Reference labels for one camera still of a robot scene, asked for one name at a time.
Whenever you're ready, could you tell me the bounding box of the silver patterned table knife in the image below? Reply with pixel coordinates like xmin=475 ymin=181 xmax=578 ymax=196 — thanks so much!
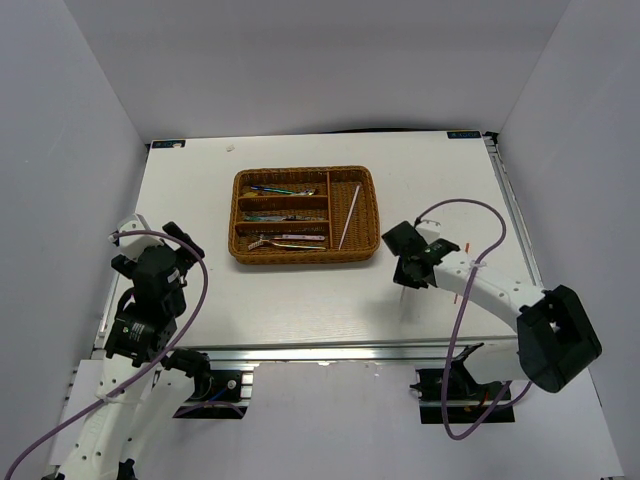
xmin=282 ymin=215 xmax=324 ymax=222

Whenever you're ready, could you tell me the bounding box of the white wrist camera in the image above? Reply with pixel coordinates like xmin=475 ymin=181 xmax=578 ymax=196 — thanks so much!
xmin=416 ymin=221 xmax=441 ymax=244
xmin=108 ymin=213 xmax=164 ymax=262

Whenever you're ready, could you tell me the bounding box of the left blue table label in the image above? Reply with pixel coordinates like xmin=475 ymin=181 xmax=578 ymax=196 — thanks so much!
xmin=150 ymin=139 xmax=186 ymax=149

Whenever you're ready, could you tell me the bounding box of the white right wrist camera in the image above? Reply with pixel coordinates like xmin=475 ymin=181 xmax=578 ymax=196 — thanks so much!
xmin=416 ymin=221 xmax=441 ymax=244

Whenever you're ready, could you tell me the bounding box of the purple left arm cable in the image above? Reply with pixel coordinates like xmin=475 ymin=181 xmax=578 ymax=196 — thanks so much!
xmin=0 ymin=229 xmax=249 ymax=480

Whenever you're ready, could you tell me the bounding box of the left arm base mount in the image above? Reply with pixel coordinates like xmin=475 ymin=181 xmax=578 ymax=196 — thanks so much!
xmin=174 ymin=368 xmax=253 ymax=420

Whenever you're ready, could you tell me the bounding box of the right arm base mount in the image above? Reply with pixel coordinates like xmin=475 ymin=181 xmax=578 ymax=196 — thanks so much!
xmin=409 ymin=368 xmax=515 ymax=425

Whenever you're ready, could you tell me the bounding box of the aluminium table frame rail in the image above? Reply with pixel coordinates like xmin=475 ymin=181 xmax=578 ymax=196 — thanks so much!
xmin=92 ymin=130 xmax=576 ymax=369

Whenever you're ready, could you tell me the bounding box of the iridescent round bowl spoon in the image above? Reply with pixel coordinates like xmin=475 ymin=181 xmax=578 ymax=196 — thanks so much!
xmin=250 ymin=185 xmax=297 ymax=195

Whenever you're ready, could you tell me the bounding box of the green handled table knife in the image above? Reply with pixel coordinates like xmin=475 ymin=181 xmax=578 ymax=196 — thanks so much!
xmin=243 ymin=215 xmax=293 ymax=223

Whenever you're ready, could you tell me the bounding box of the woven wicker cutlery tray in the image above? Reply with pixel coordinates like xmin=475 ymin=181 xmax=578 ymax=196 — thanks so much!
xmin=228 ymin=166 xmax=380 ymax=266

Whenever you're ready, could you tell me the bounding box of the pink handled fork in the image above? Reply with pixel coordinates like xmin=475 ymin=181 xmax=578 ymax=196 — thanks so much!
xmin=260 ymin=234 xmax=326 ymax=242

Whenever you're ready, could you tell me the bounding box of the white chopstick short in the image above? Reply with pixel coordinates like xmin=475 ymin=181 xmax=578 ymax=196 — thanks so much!
xmin=338 ymin=184 xmax=361 ymax=250

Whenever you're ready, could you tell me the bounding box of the blue table label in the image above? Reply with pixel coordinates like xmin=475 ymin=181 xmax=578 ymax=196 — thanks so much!
xmin=150 ymin=139 xmax=186 ymax=149
xmin=446 ymin=130 xmax=483 ymax=140

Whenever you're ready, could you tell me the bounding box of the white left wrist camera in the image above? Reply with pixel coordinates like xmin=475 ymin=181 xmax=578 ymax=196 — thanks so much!
xmin=108 ymin=213 xmax=164 ymax=262

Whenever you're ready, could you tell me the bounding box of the red chopstick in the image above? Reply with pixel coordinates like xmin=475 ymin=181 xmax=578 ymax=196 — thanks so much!
xmin=453 ymin=242 xmax=470 ymax=305

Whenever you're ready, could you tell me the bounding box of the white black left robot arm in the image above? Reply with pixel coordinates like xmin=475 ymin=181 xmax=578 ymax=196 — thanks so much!
xmin=54 ymin=215 xmax=212 ymax=479

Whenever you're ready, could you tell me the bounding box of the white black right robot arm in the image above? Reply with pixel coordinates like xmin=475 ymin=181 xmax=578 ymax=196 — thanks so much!
xmin=382 ymin=221 xmax=602 ymax=393

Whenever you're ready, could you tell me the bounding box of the right blue table label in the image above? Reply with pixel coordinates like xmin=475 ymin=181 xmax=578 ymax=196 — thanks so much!
xmin=446 ymin=130 xmax=483 ymax=140

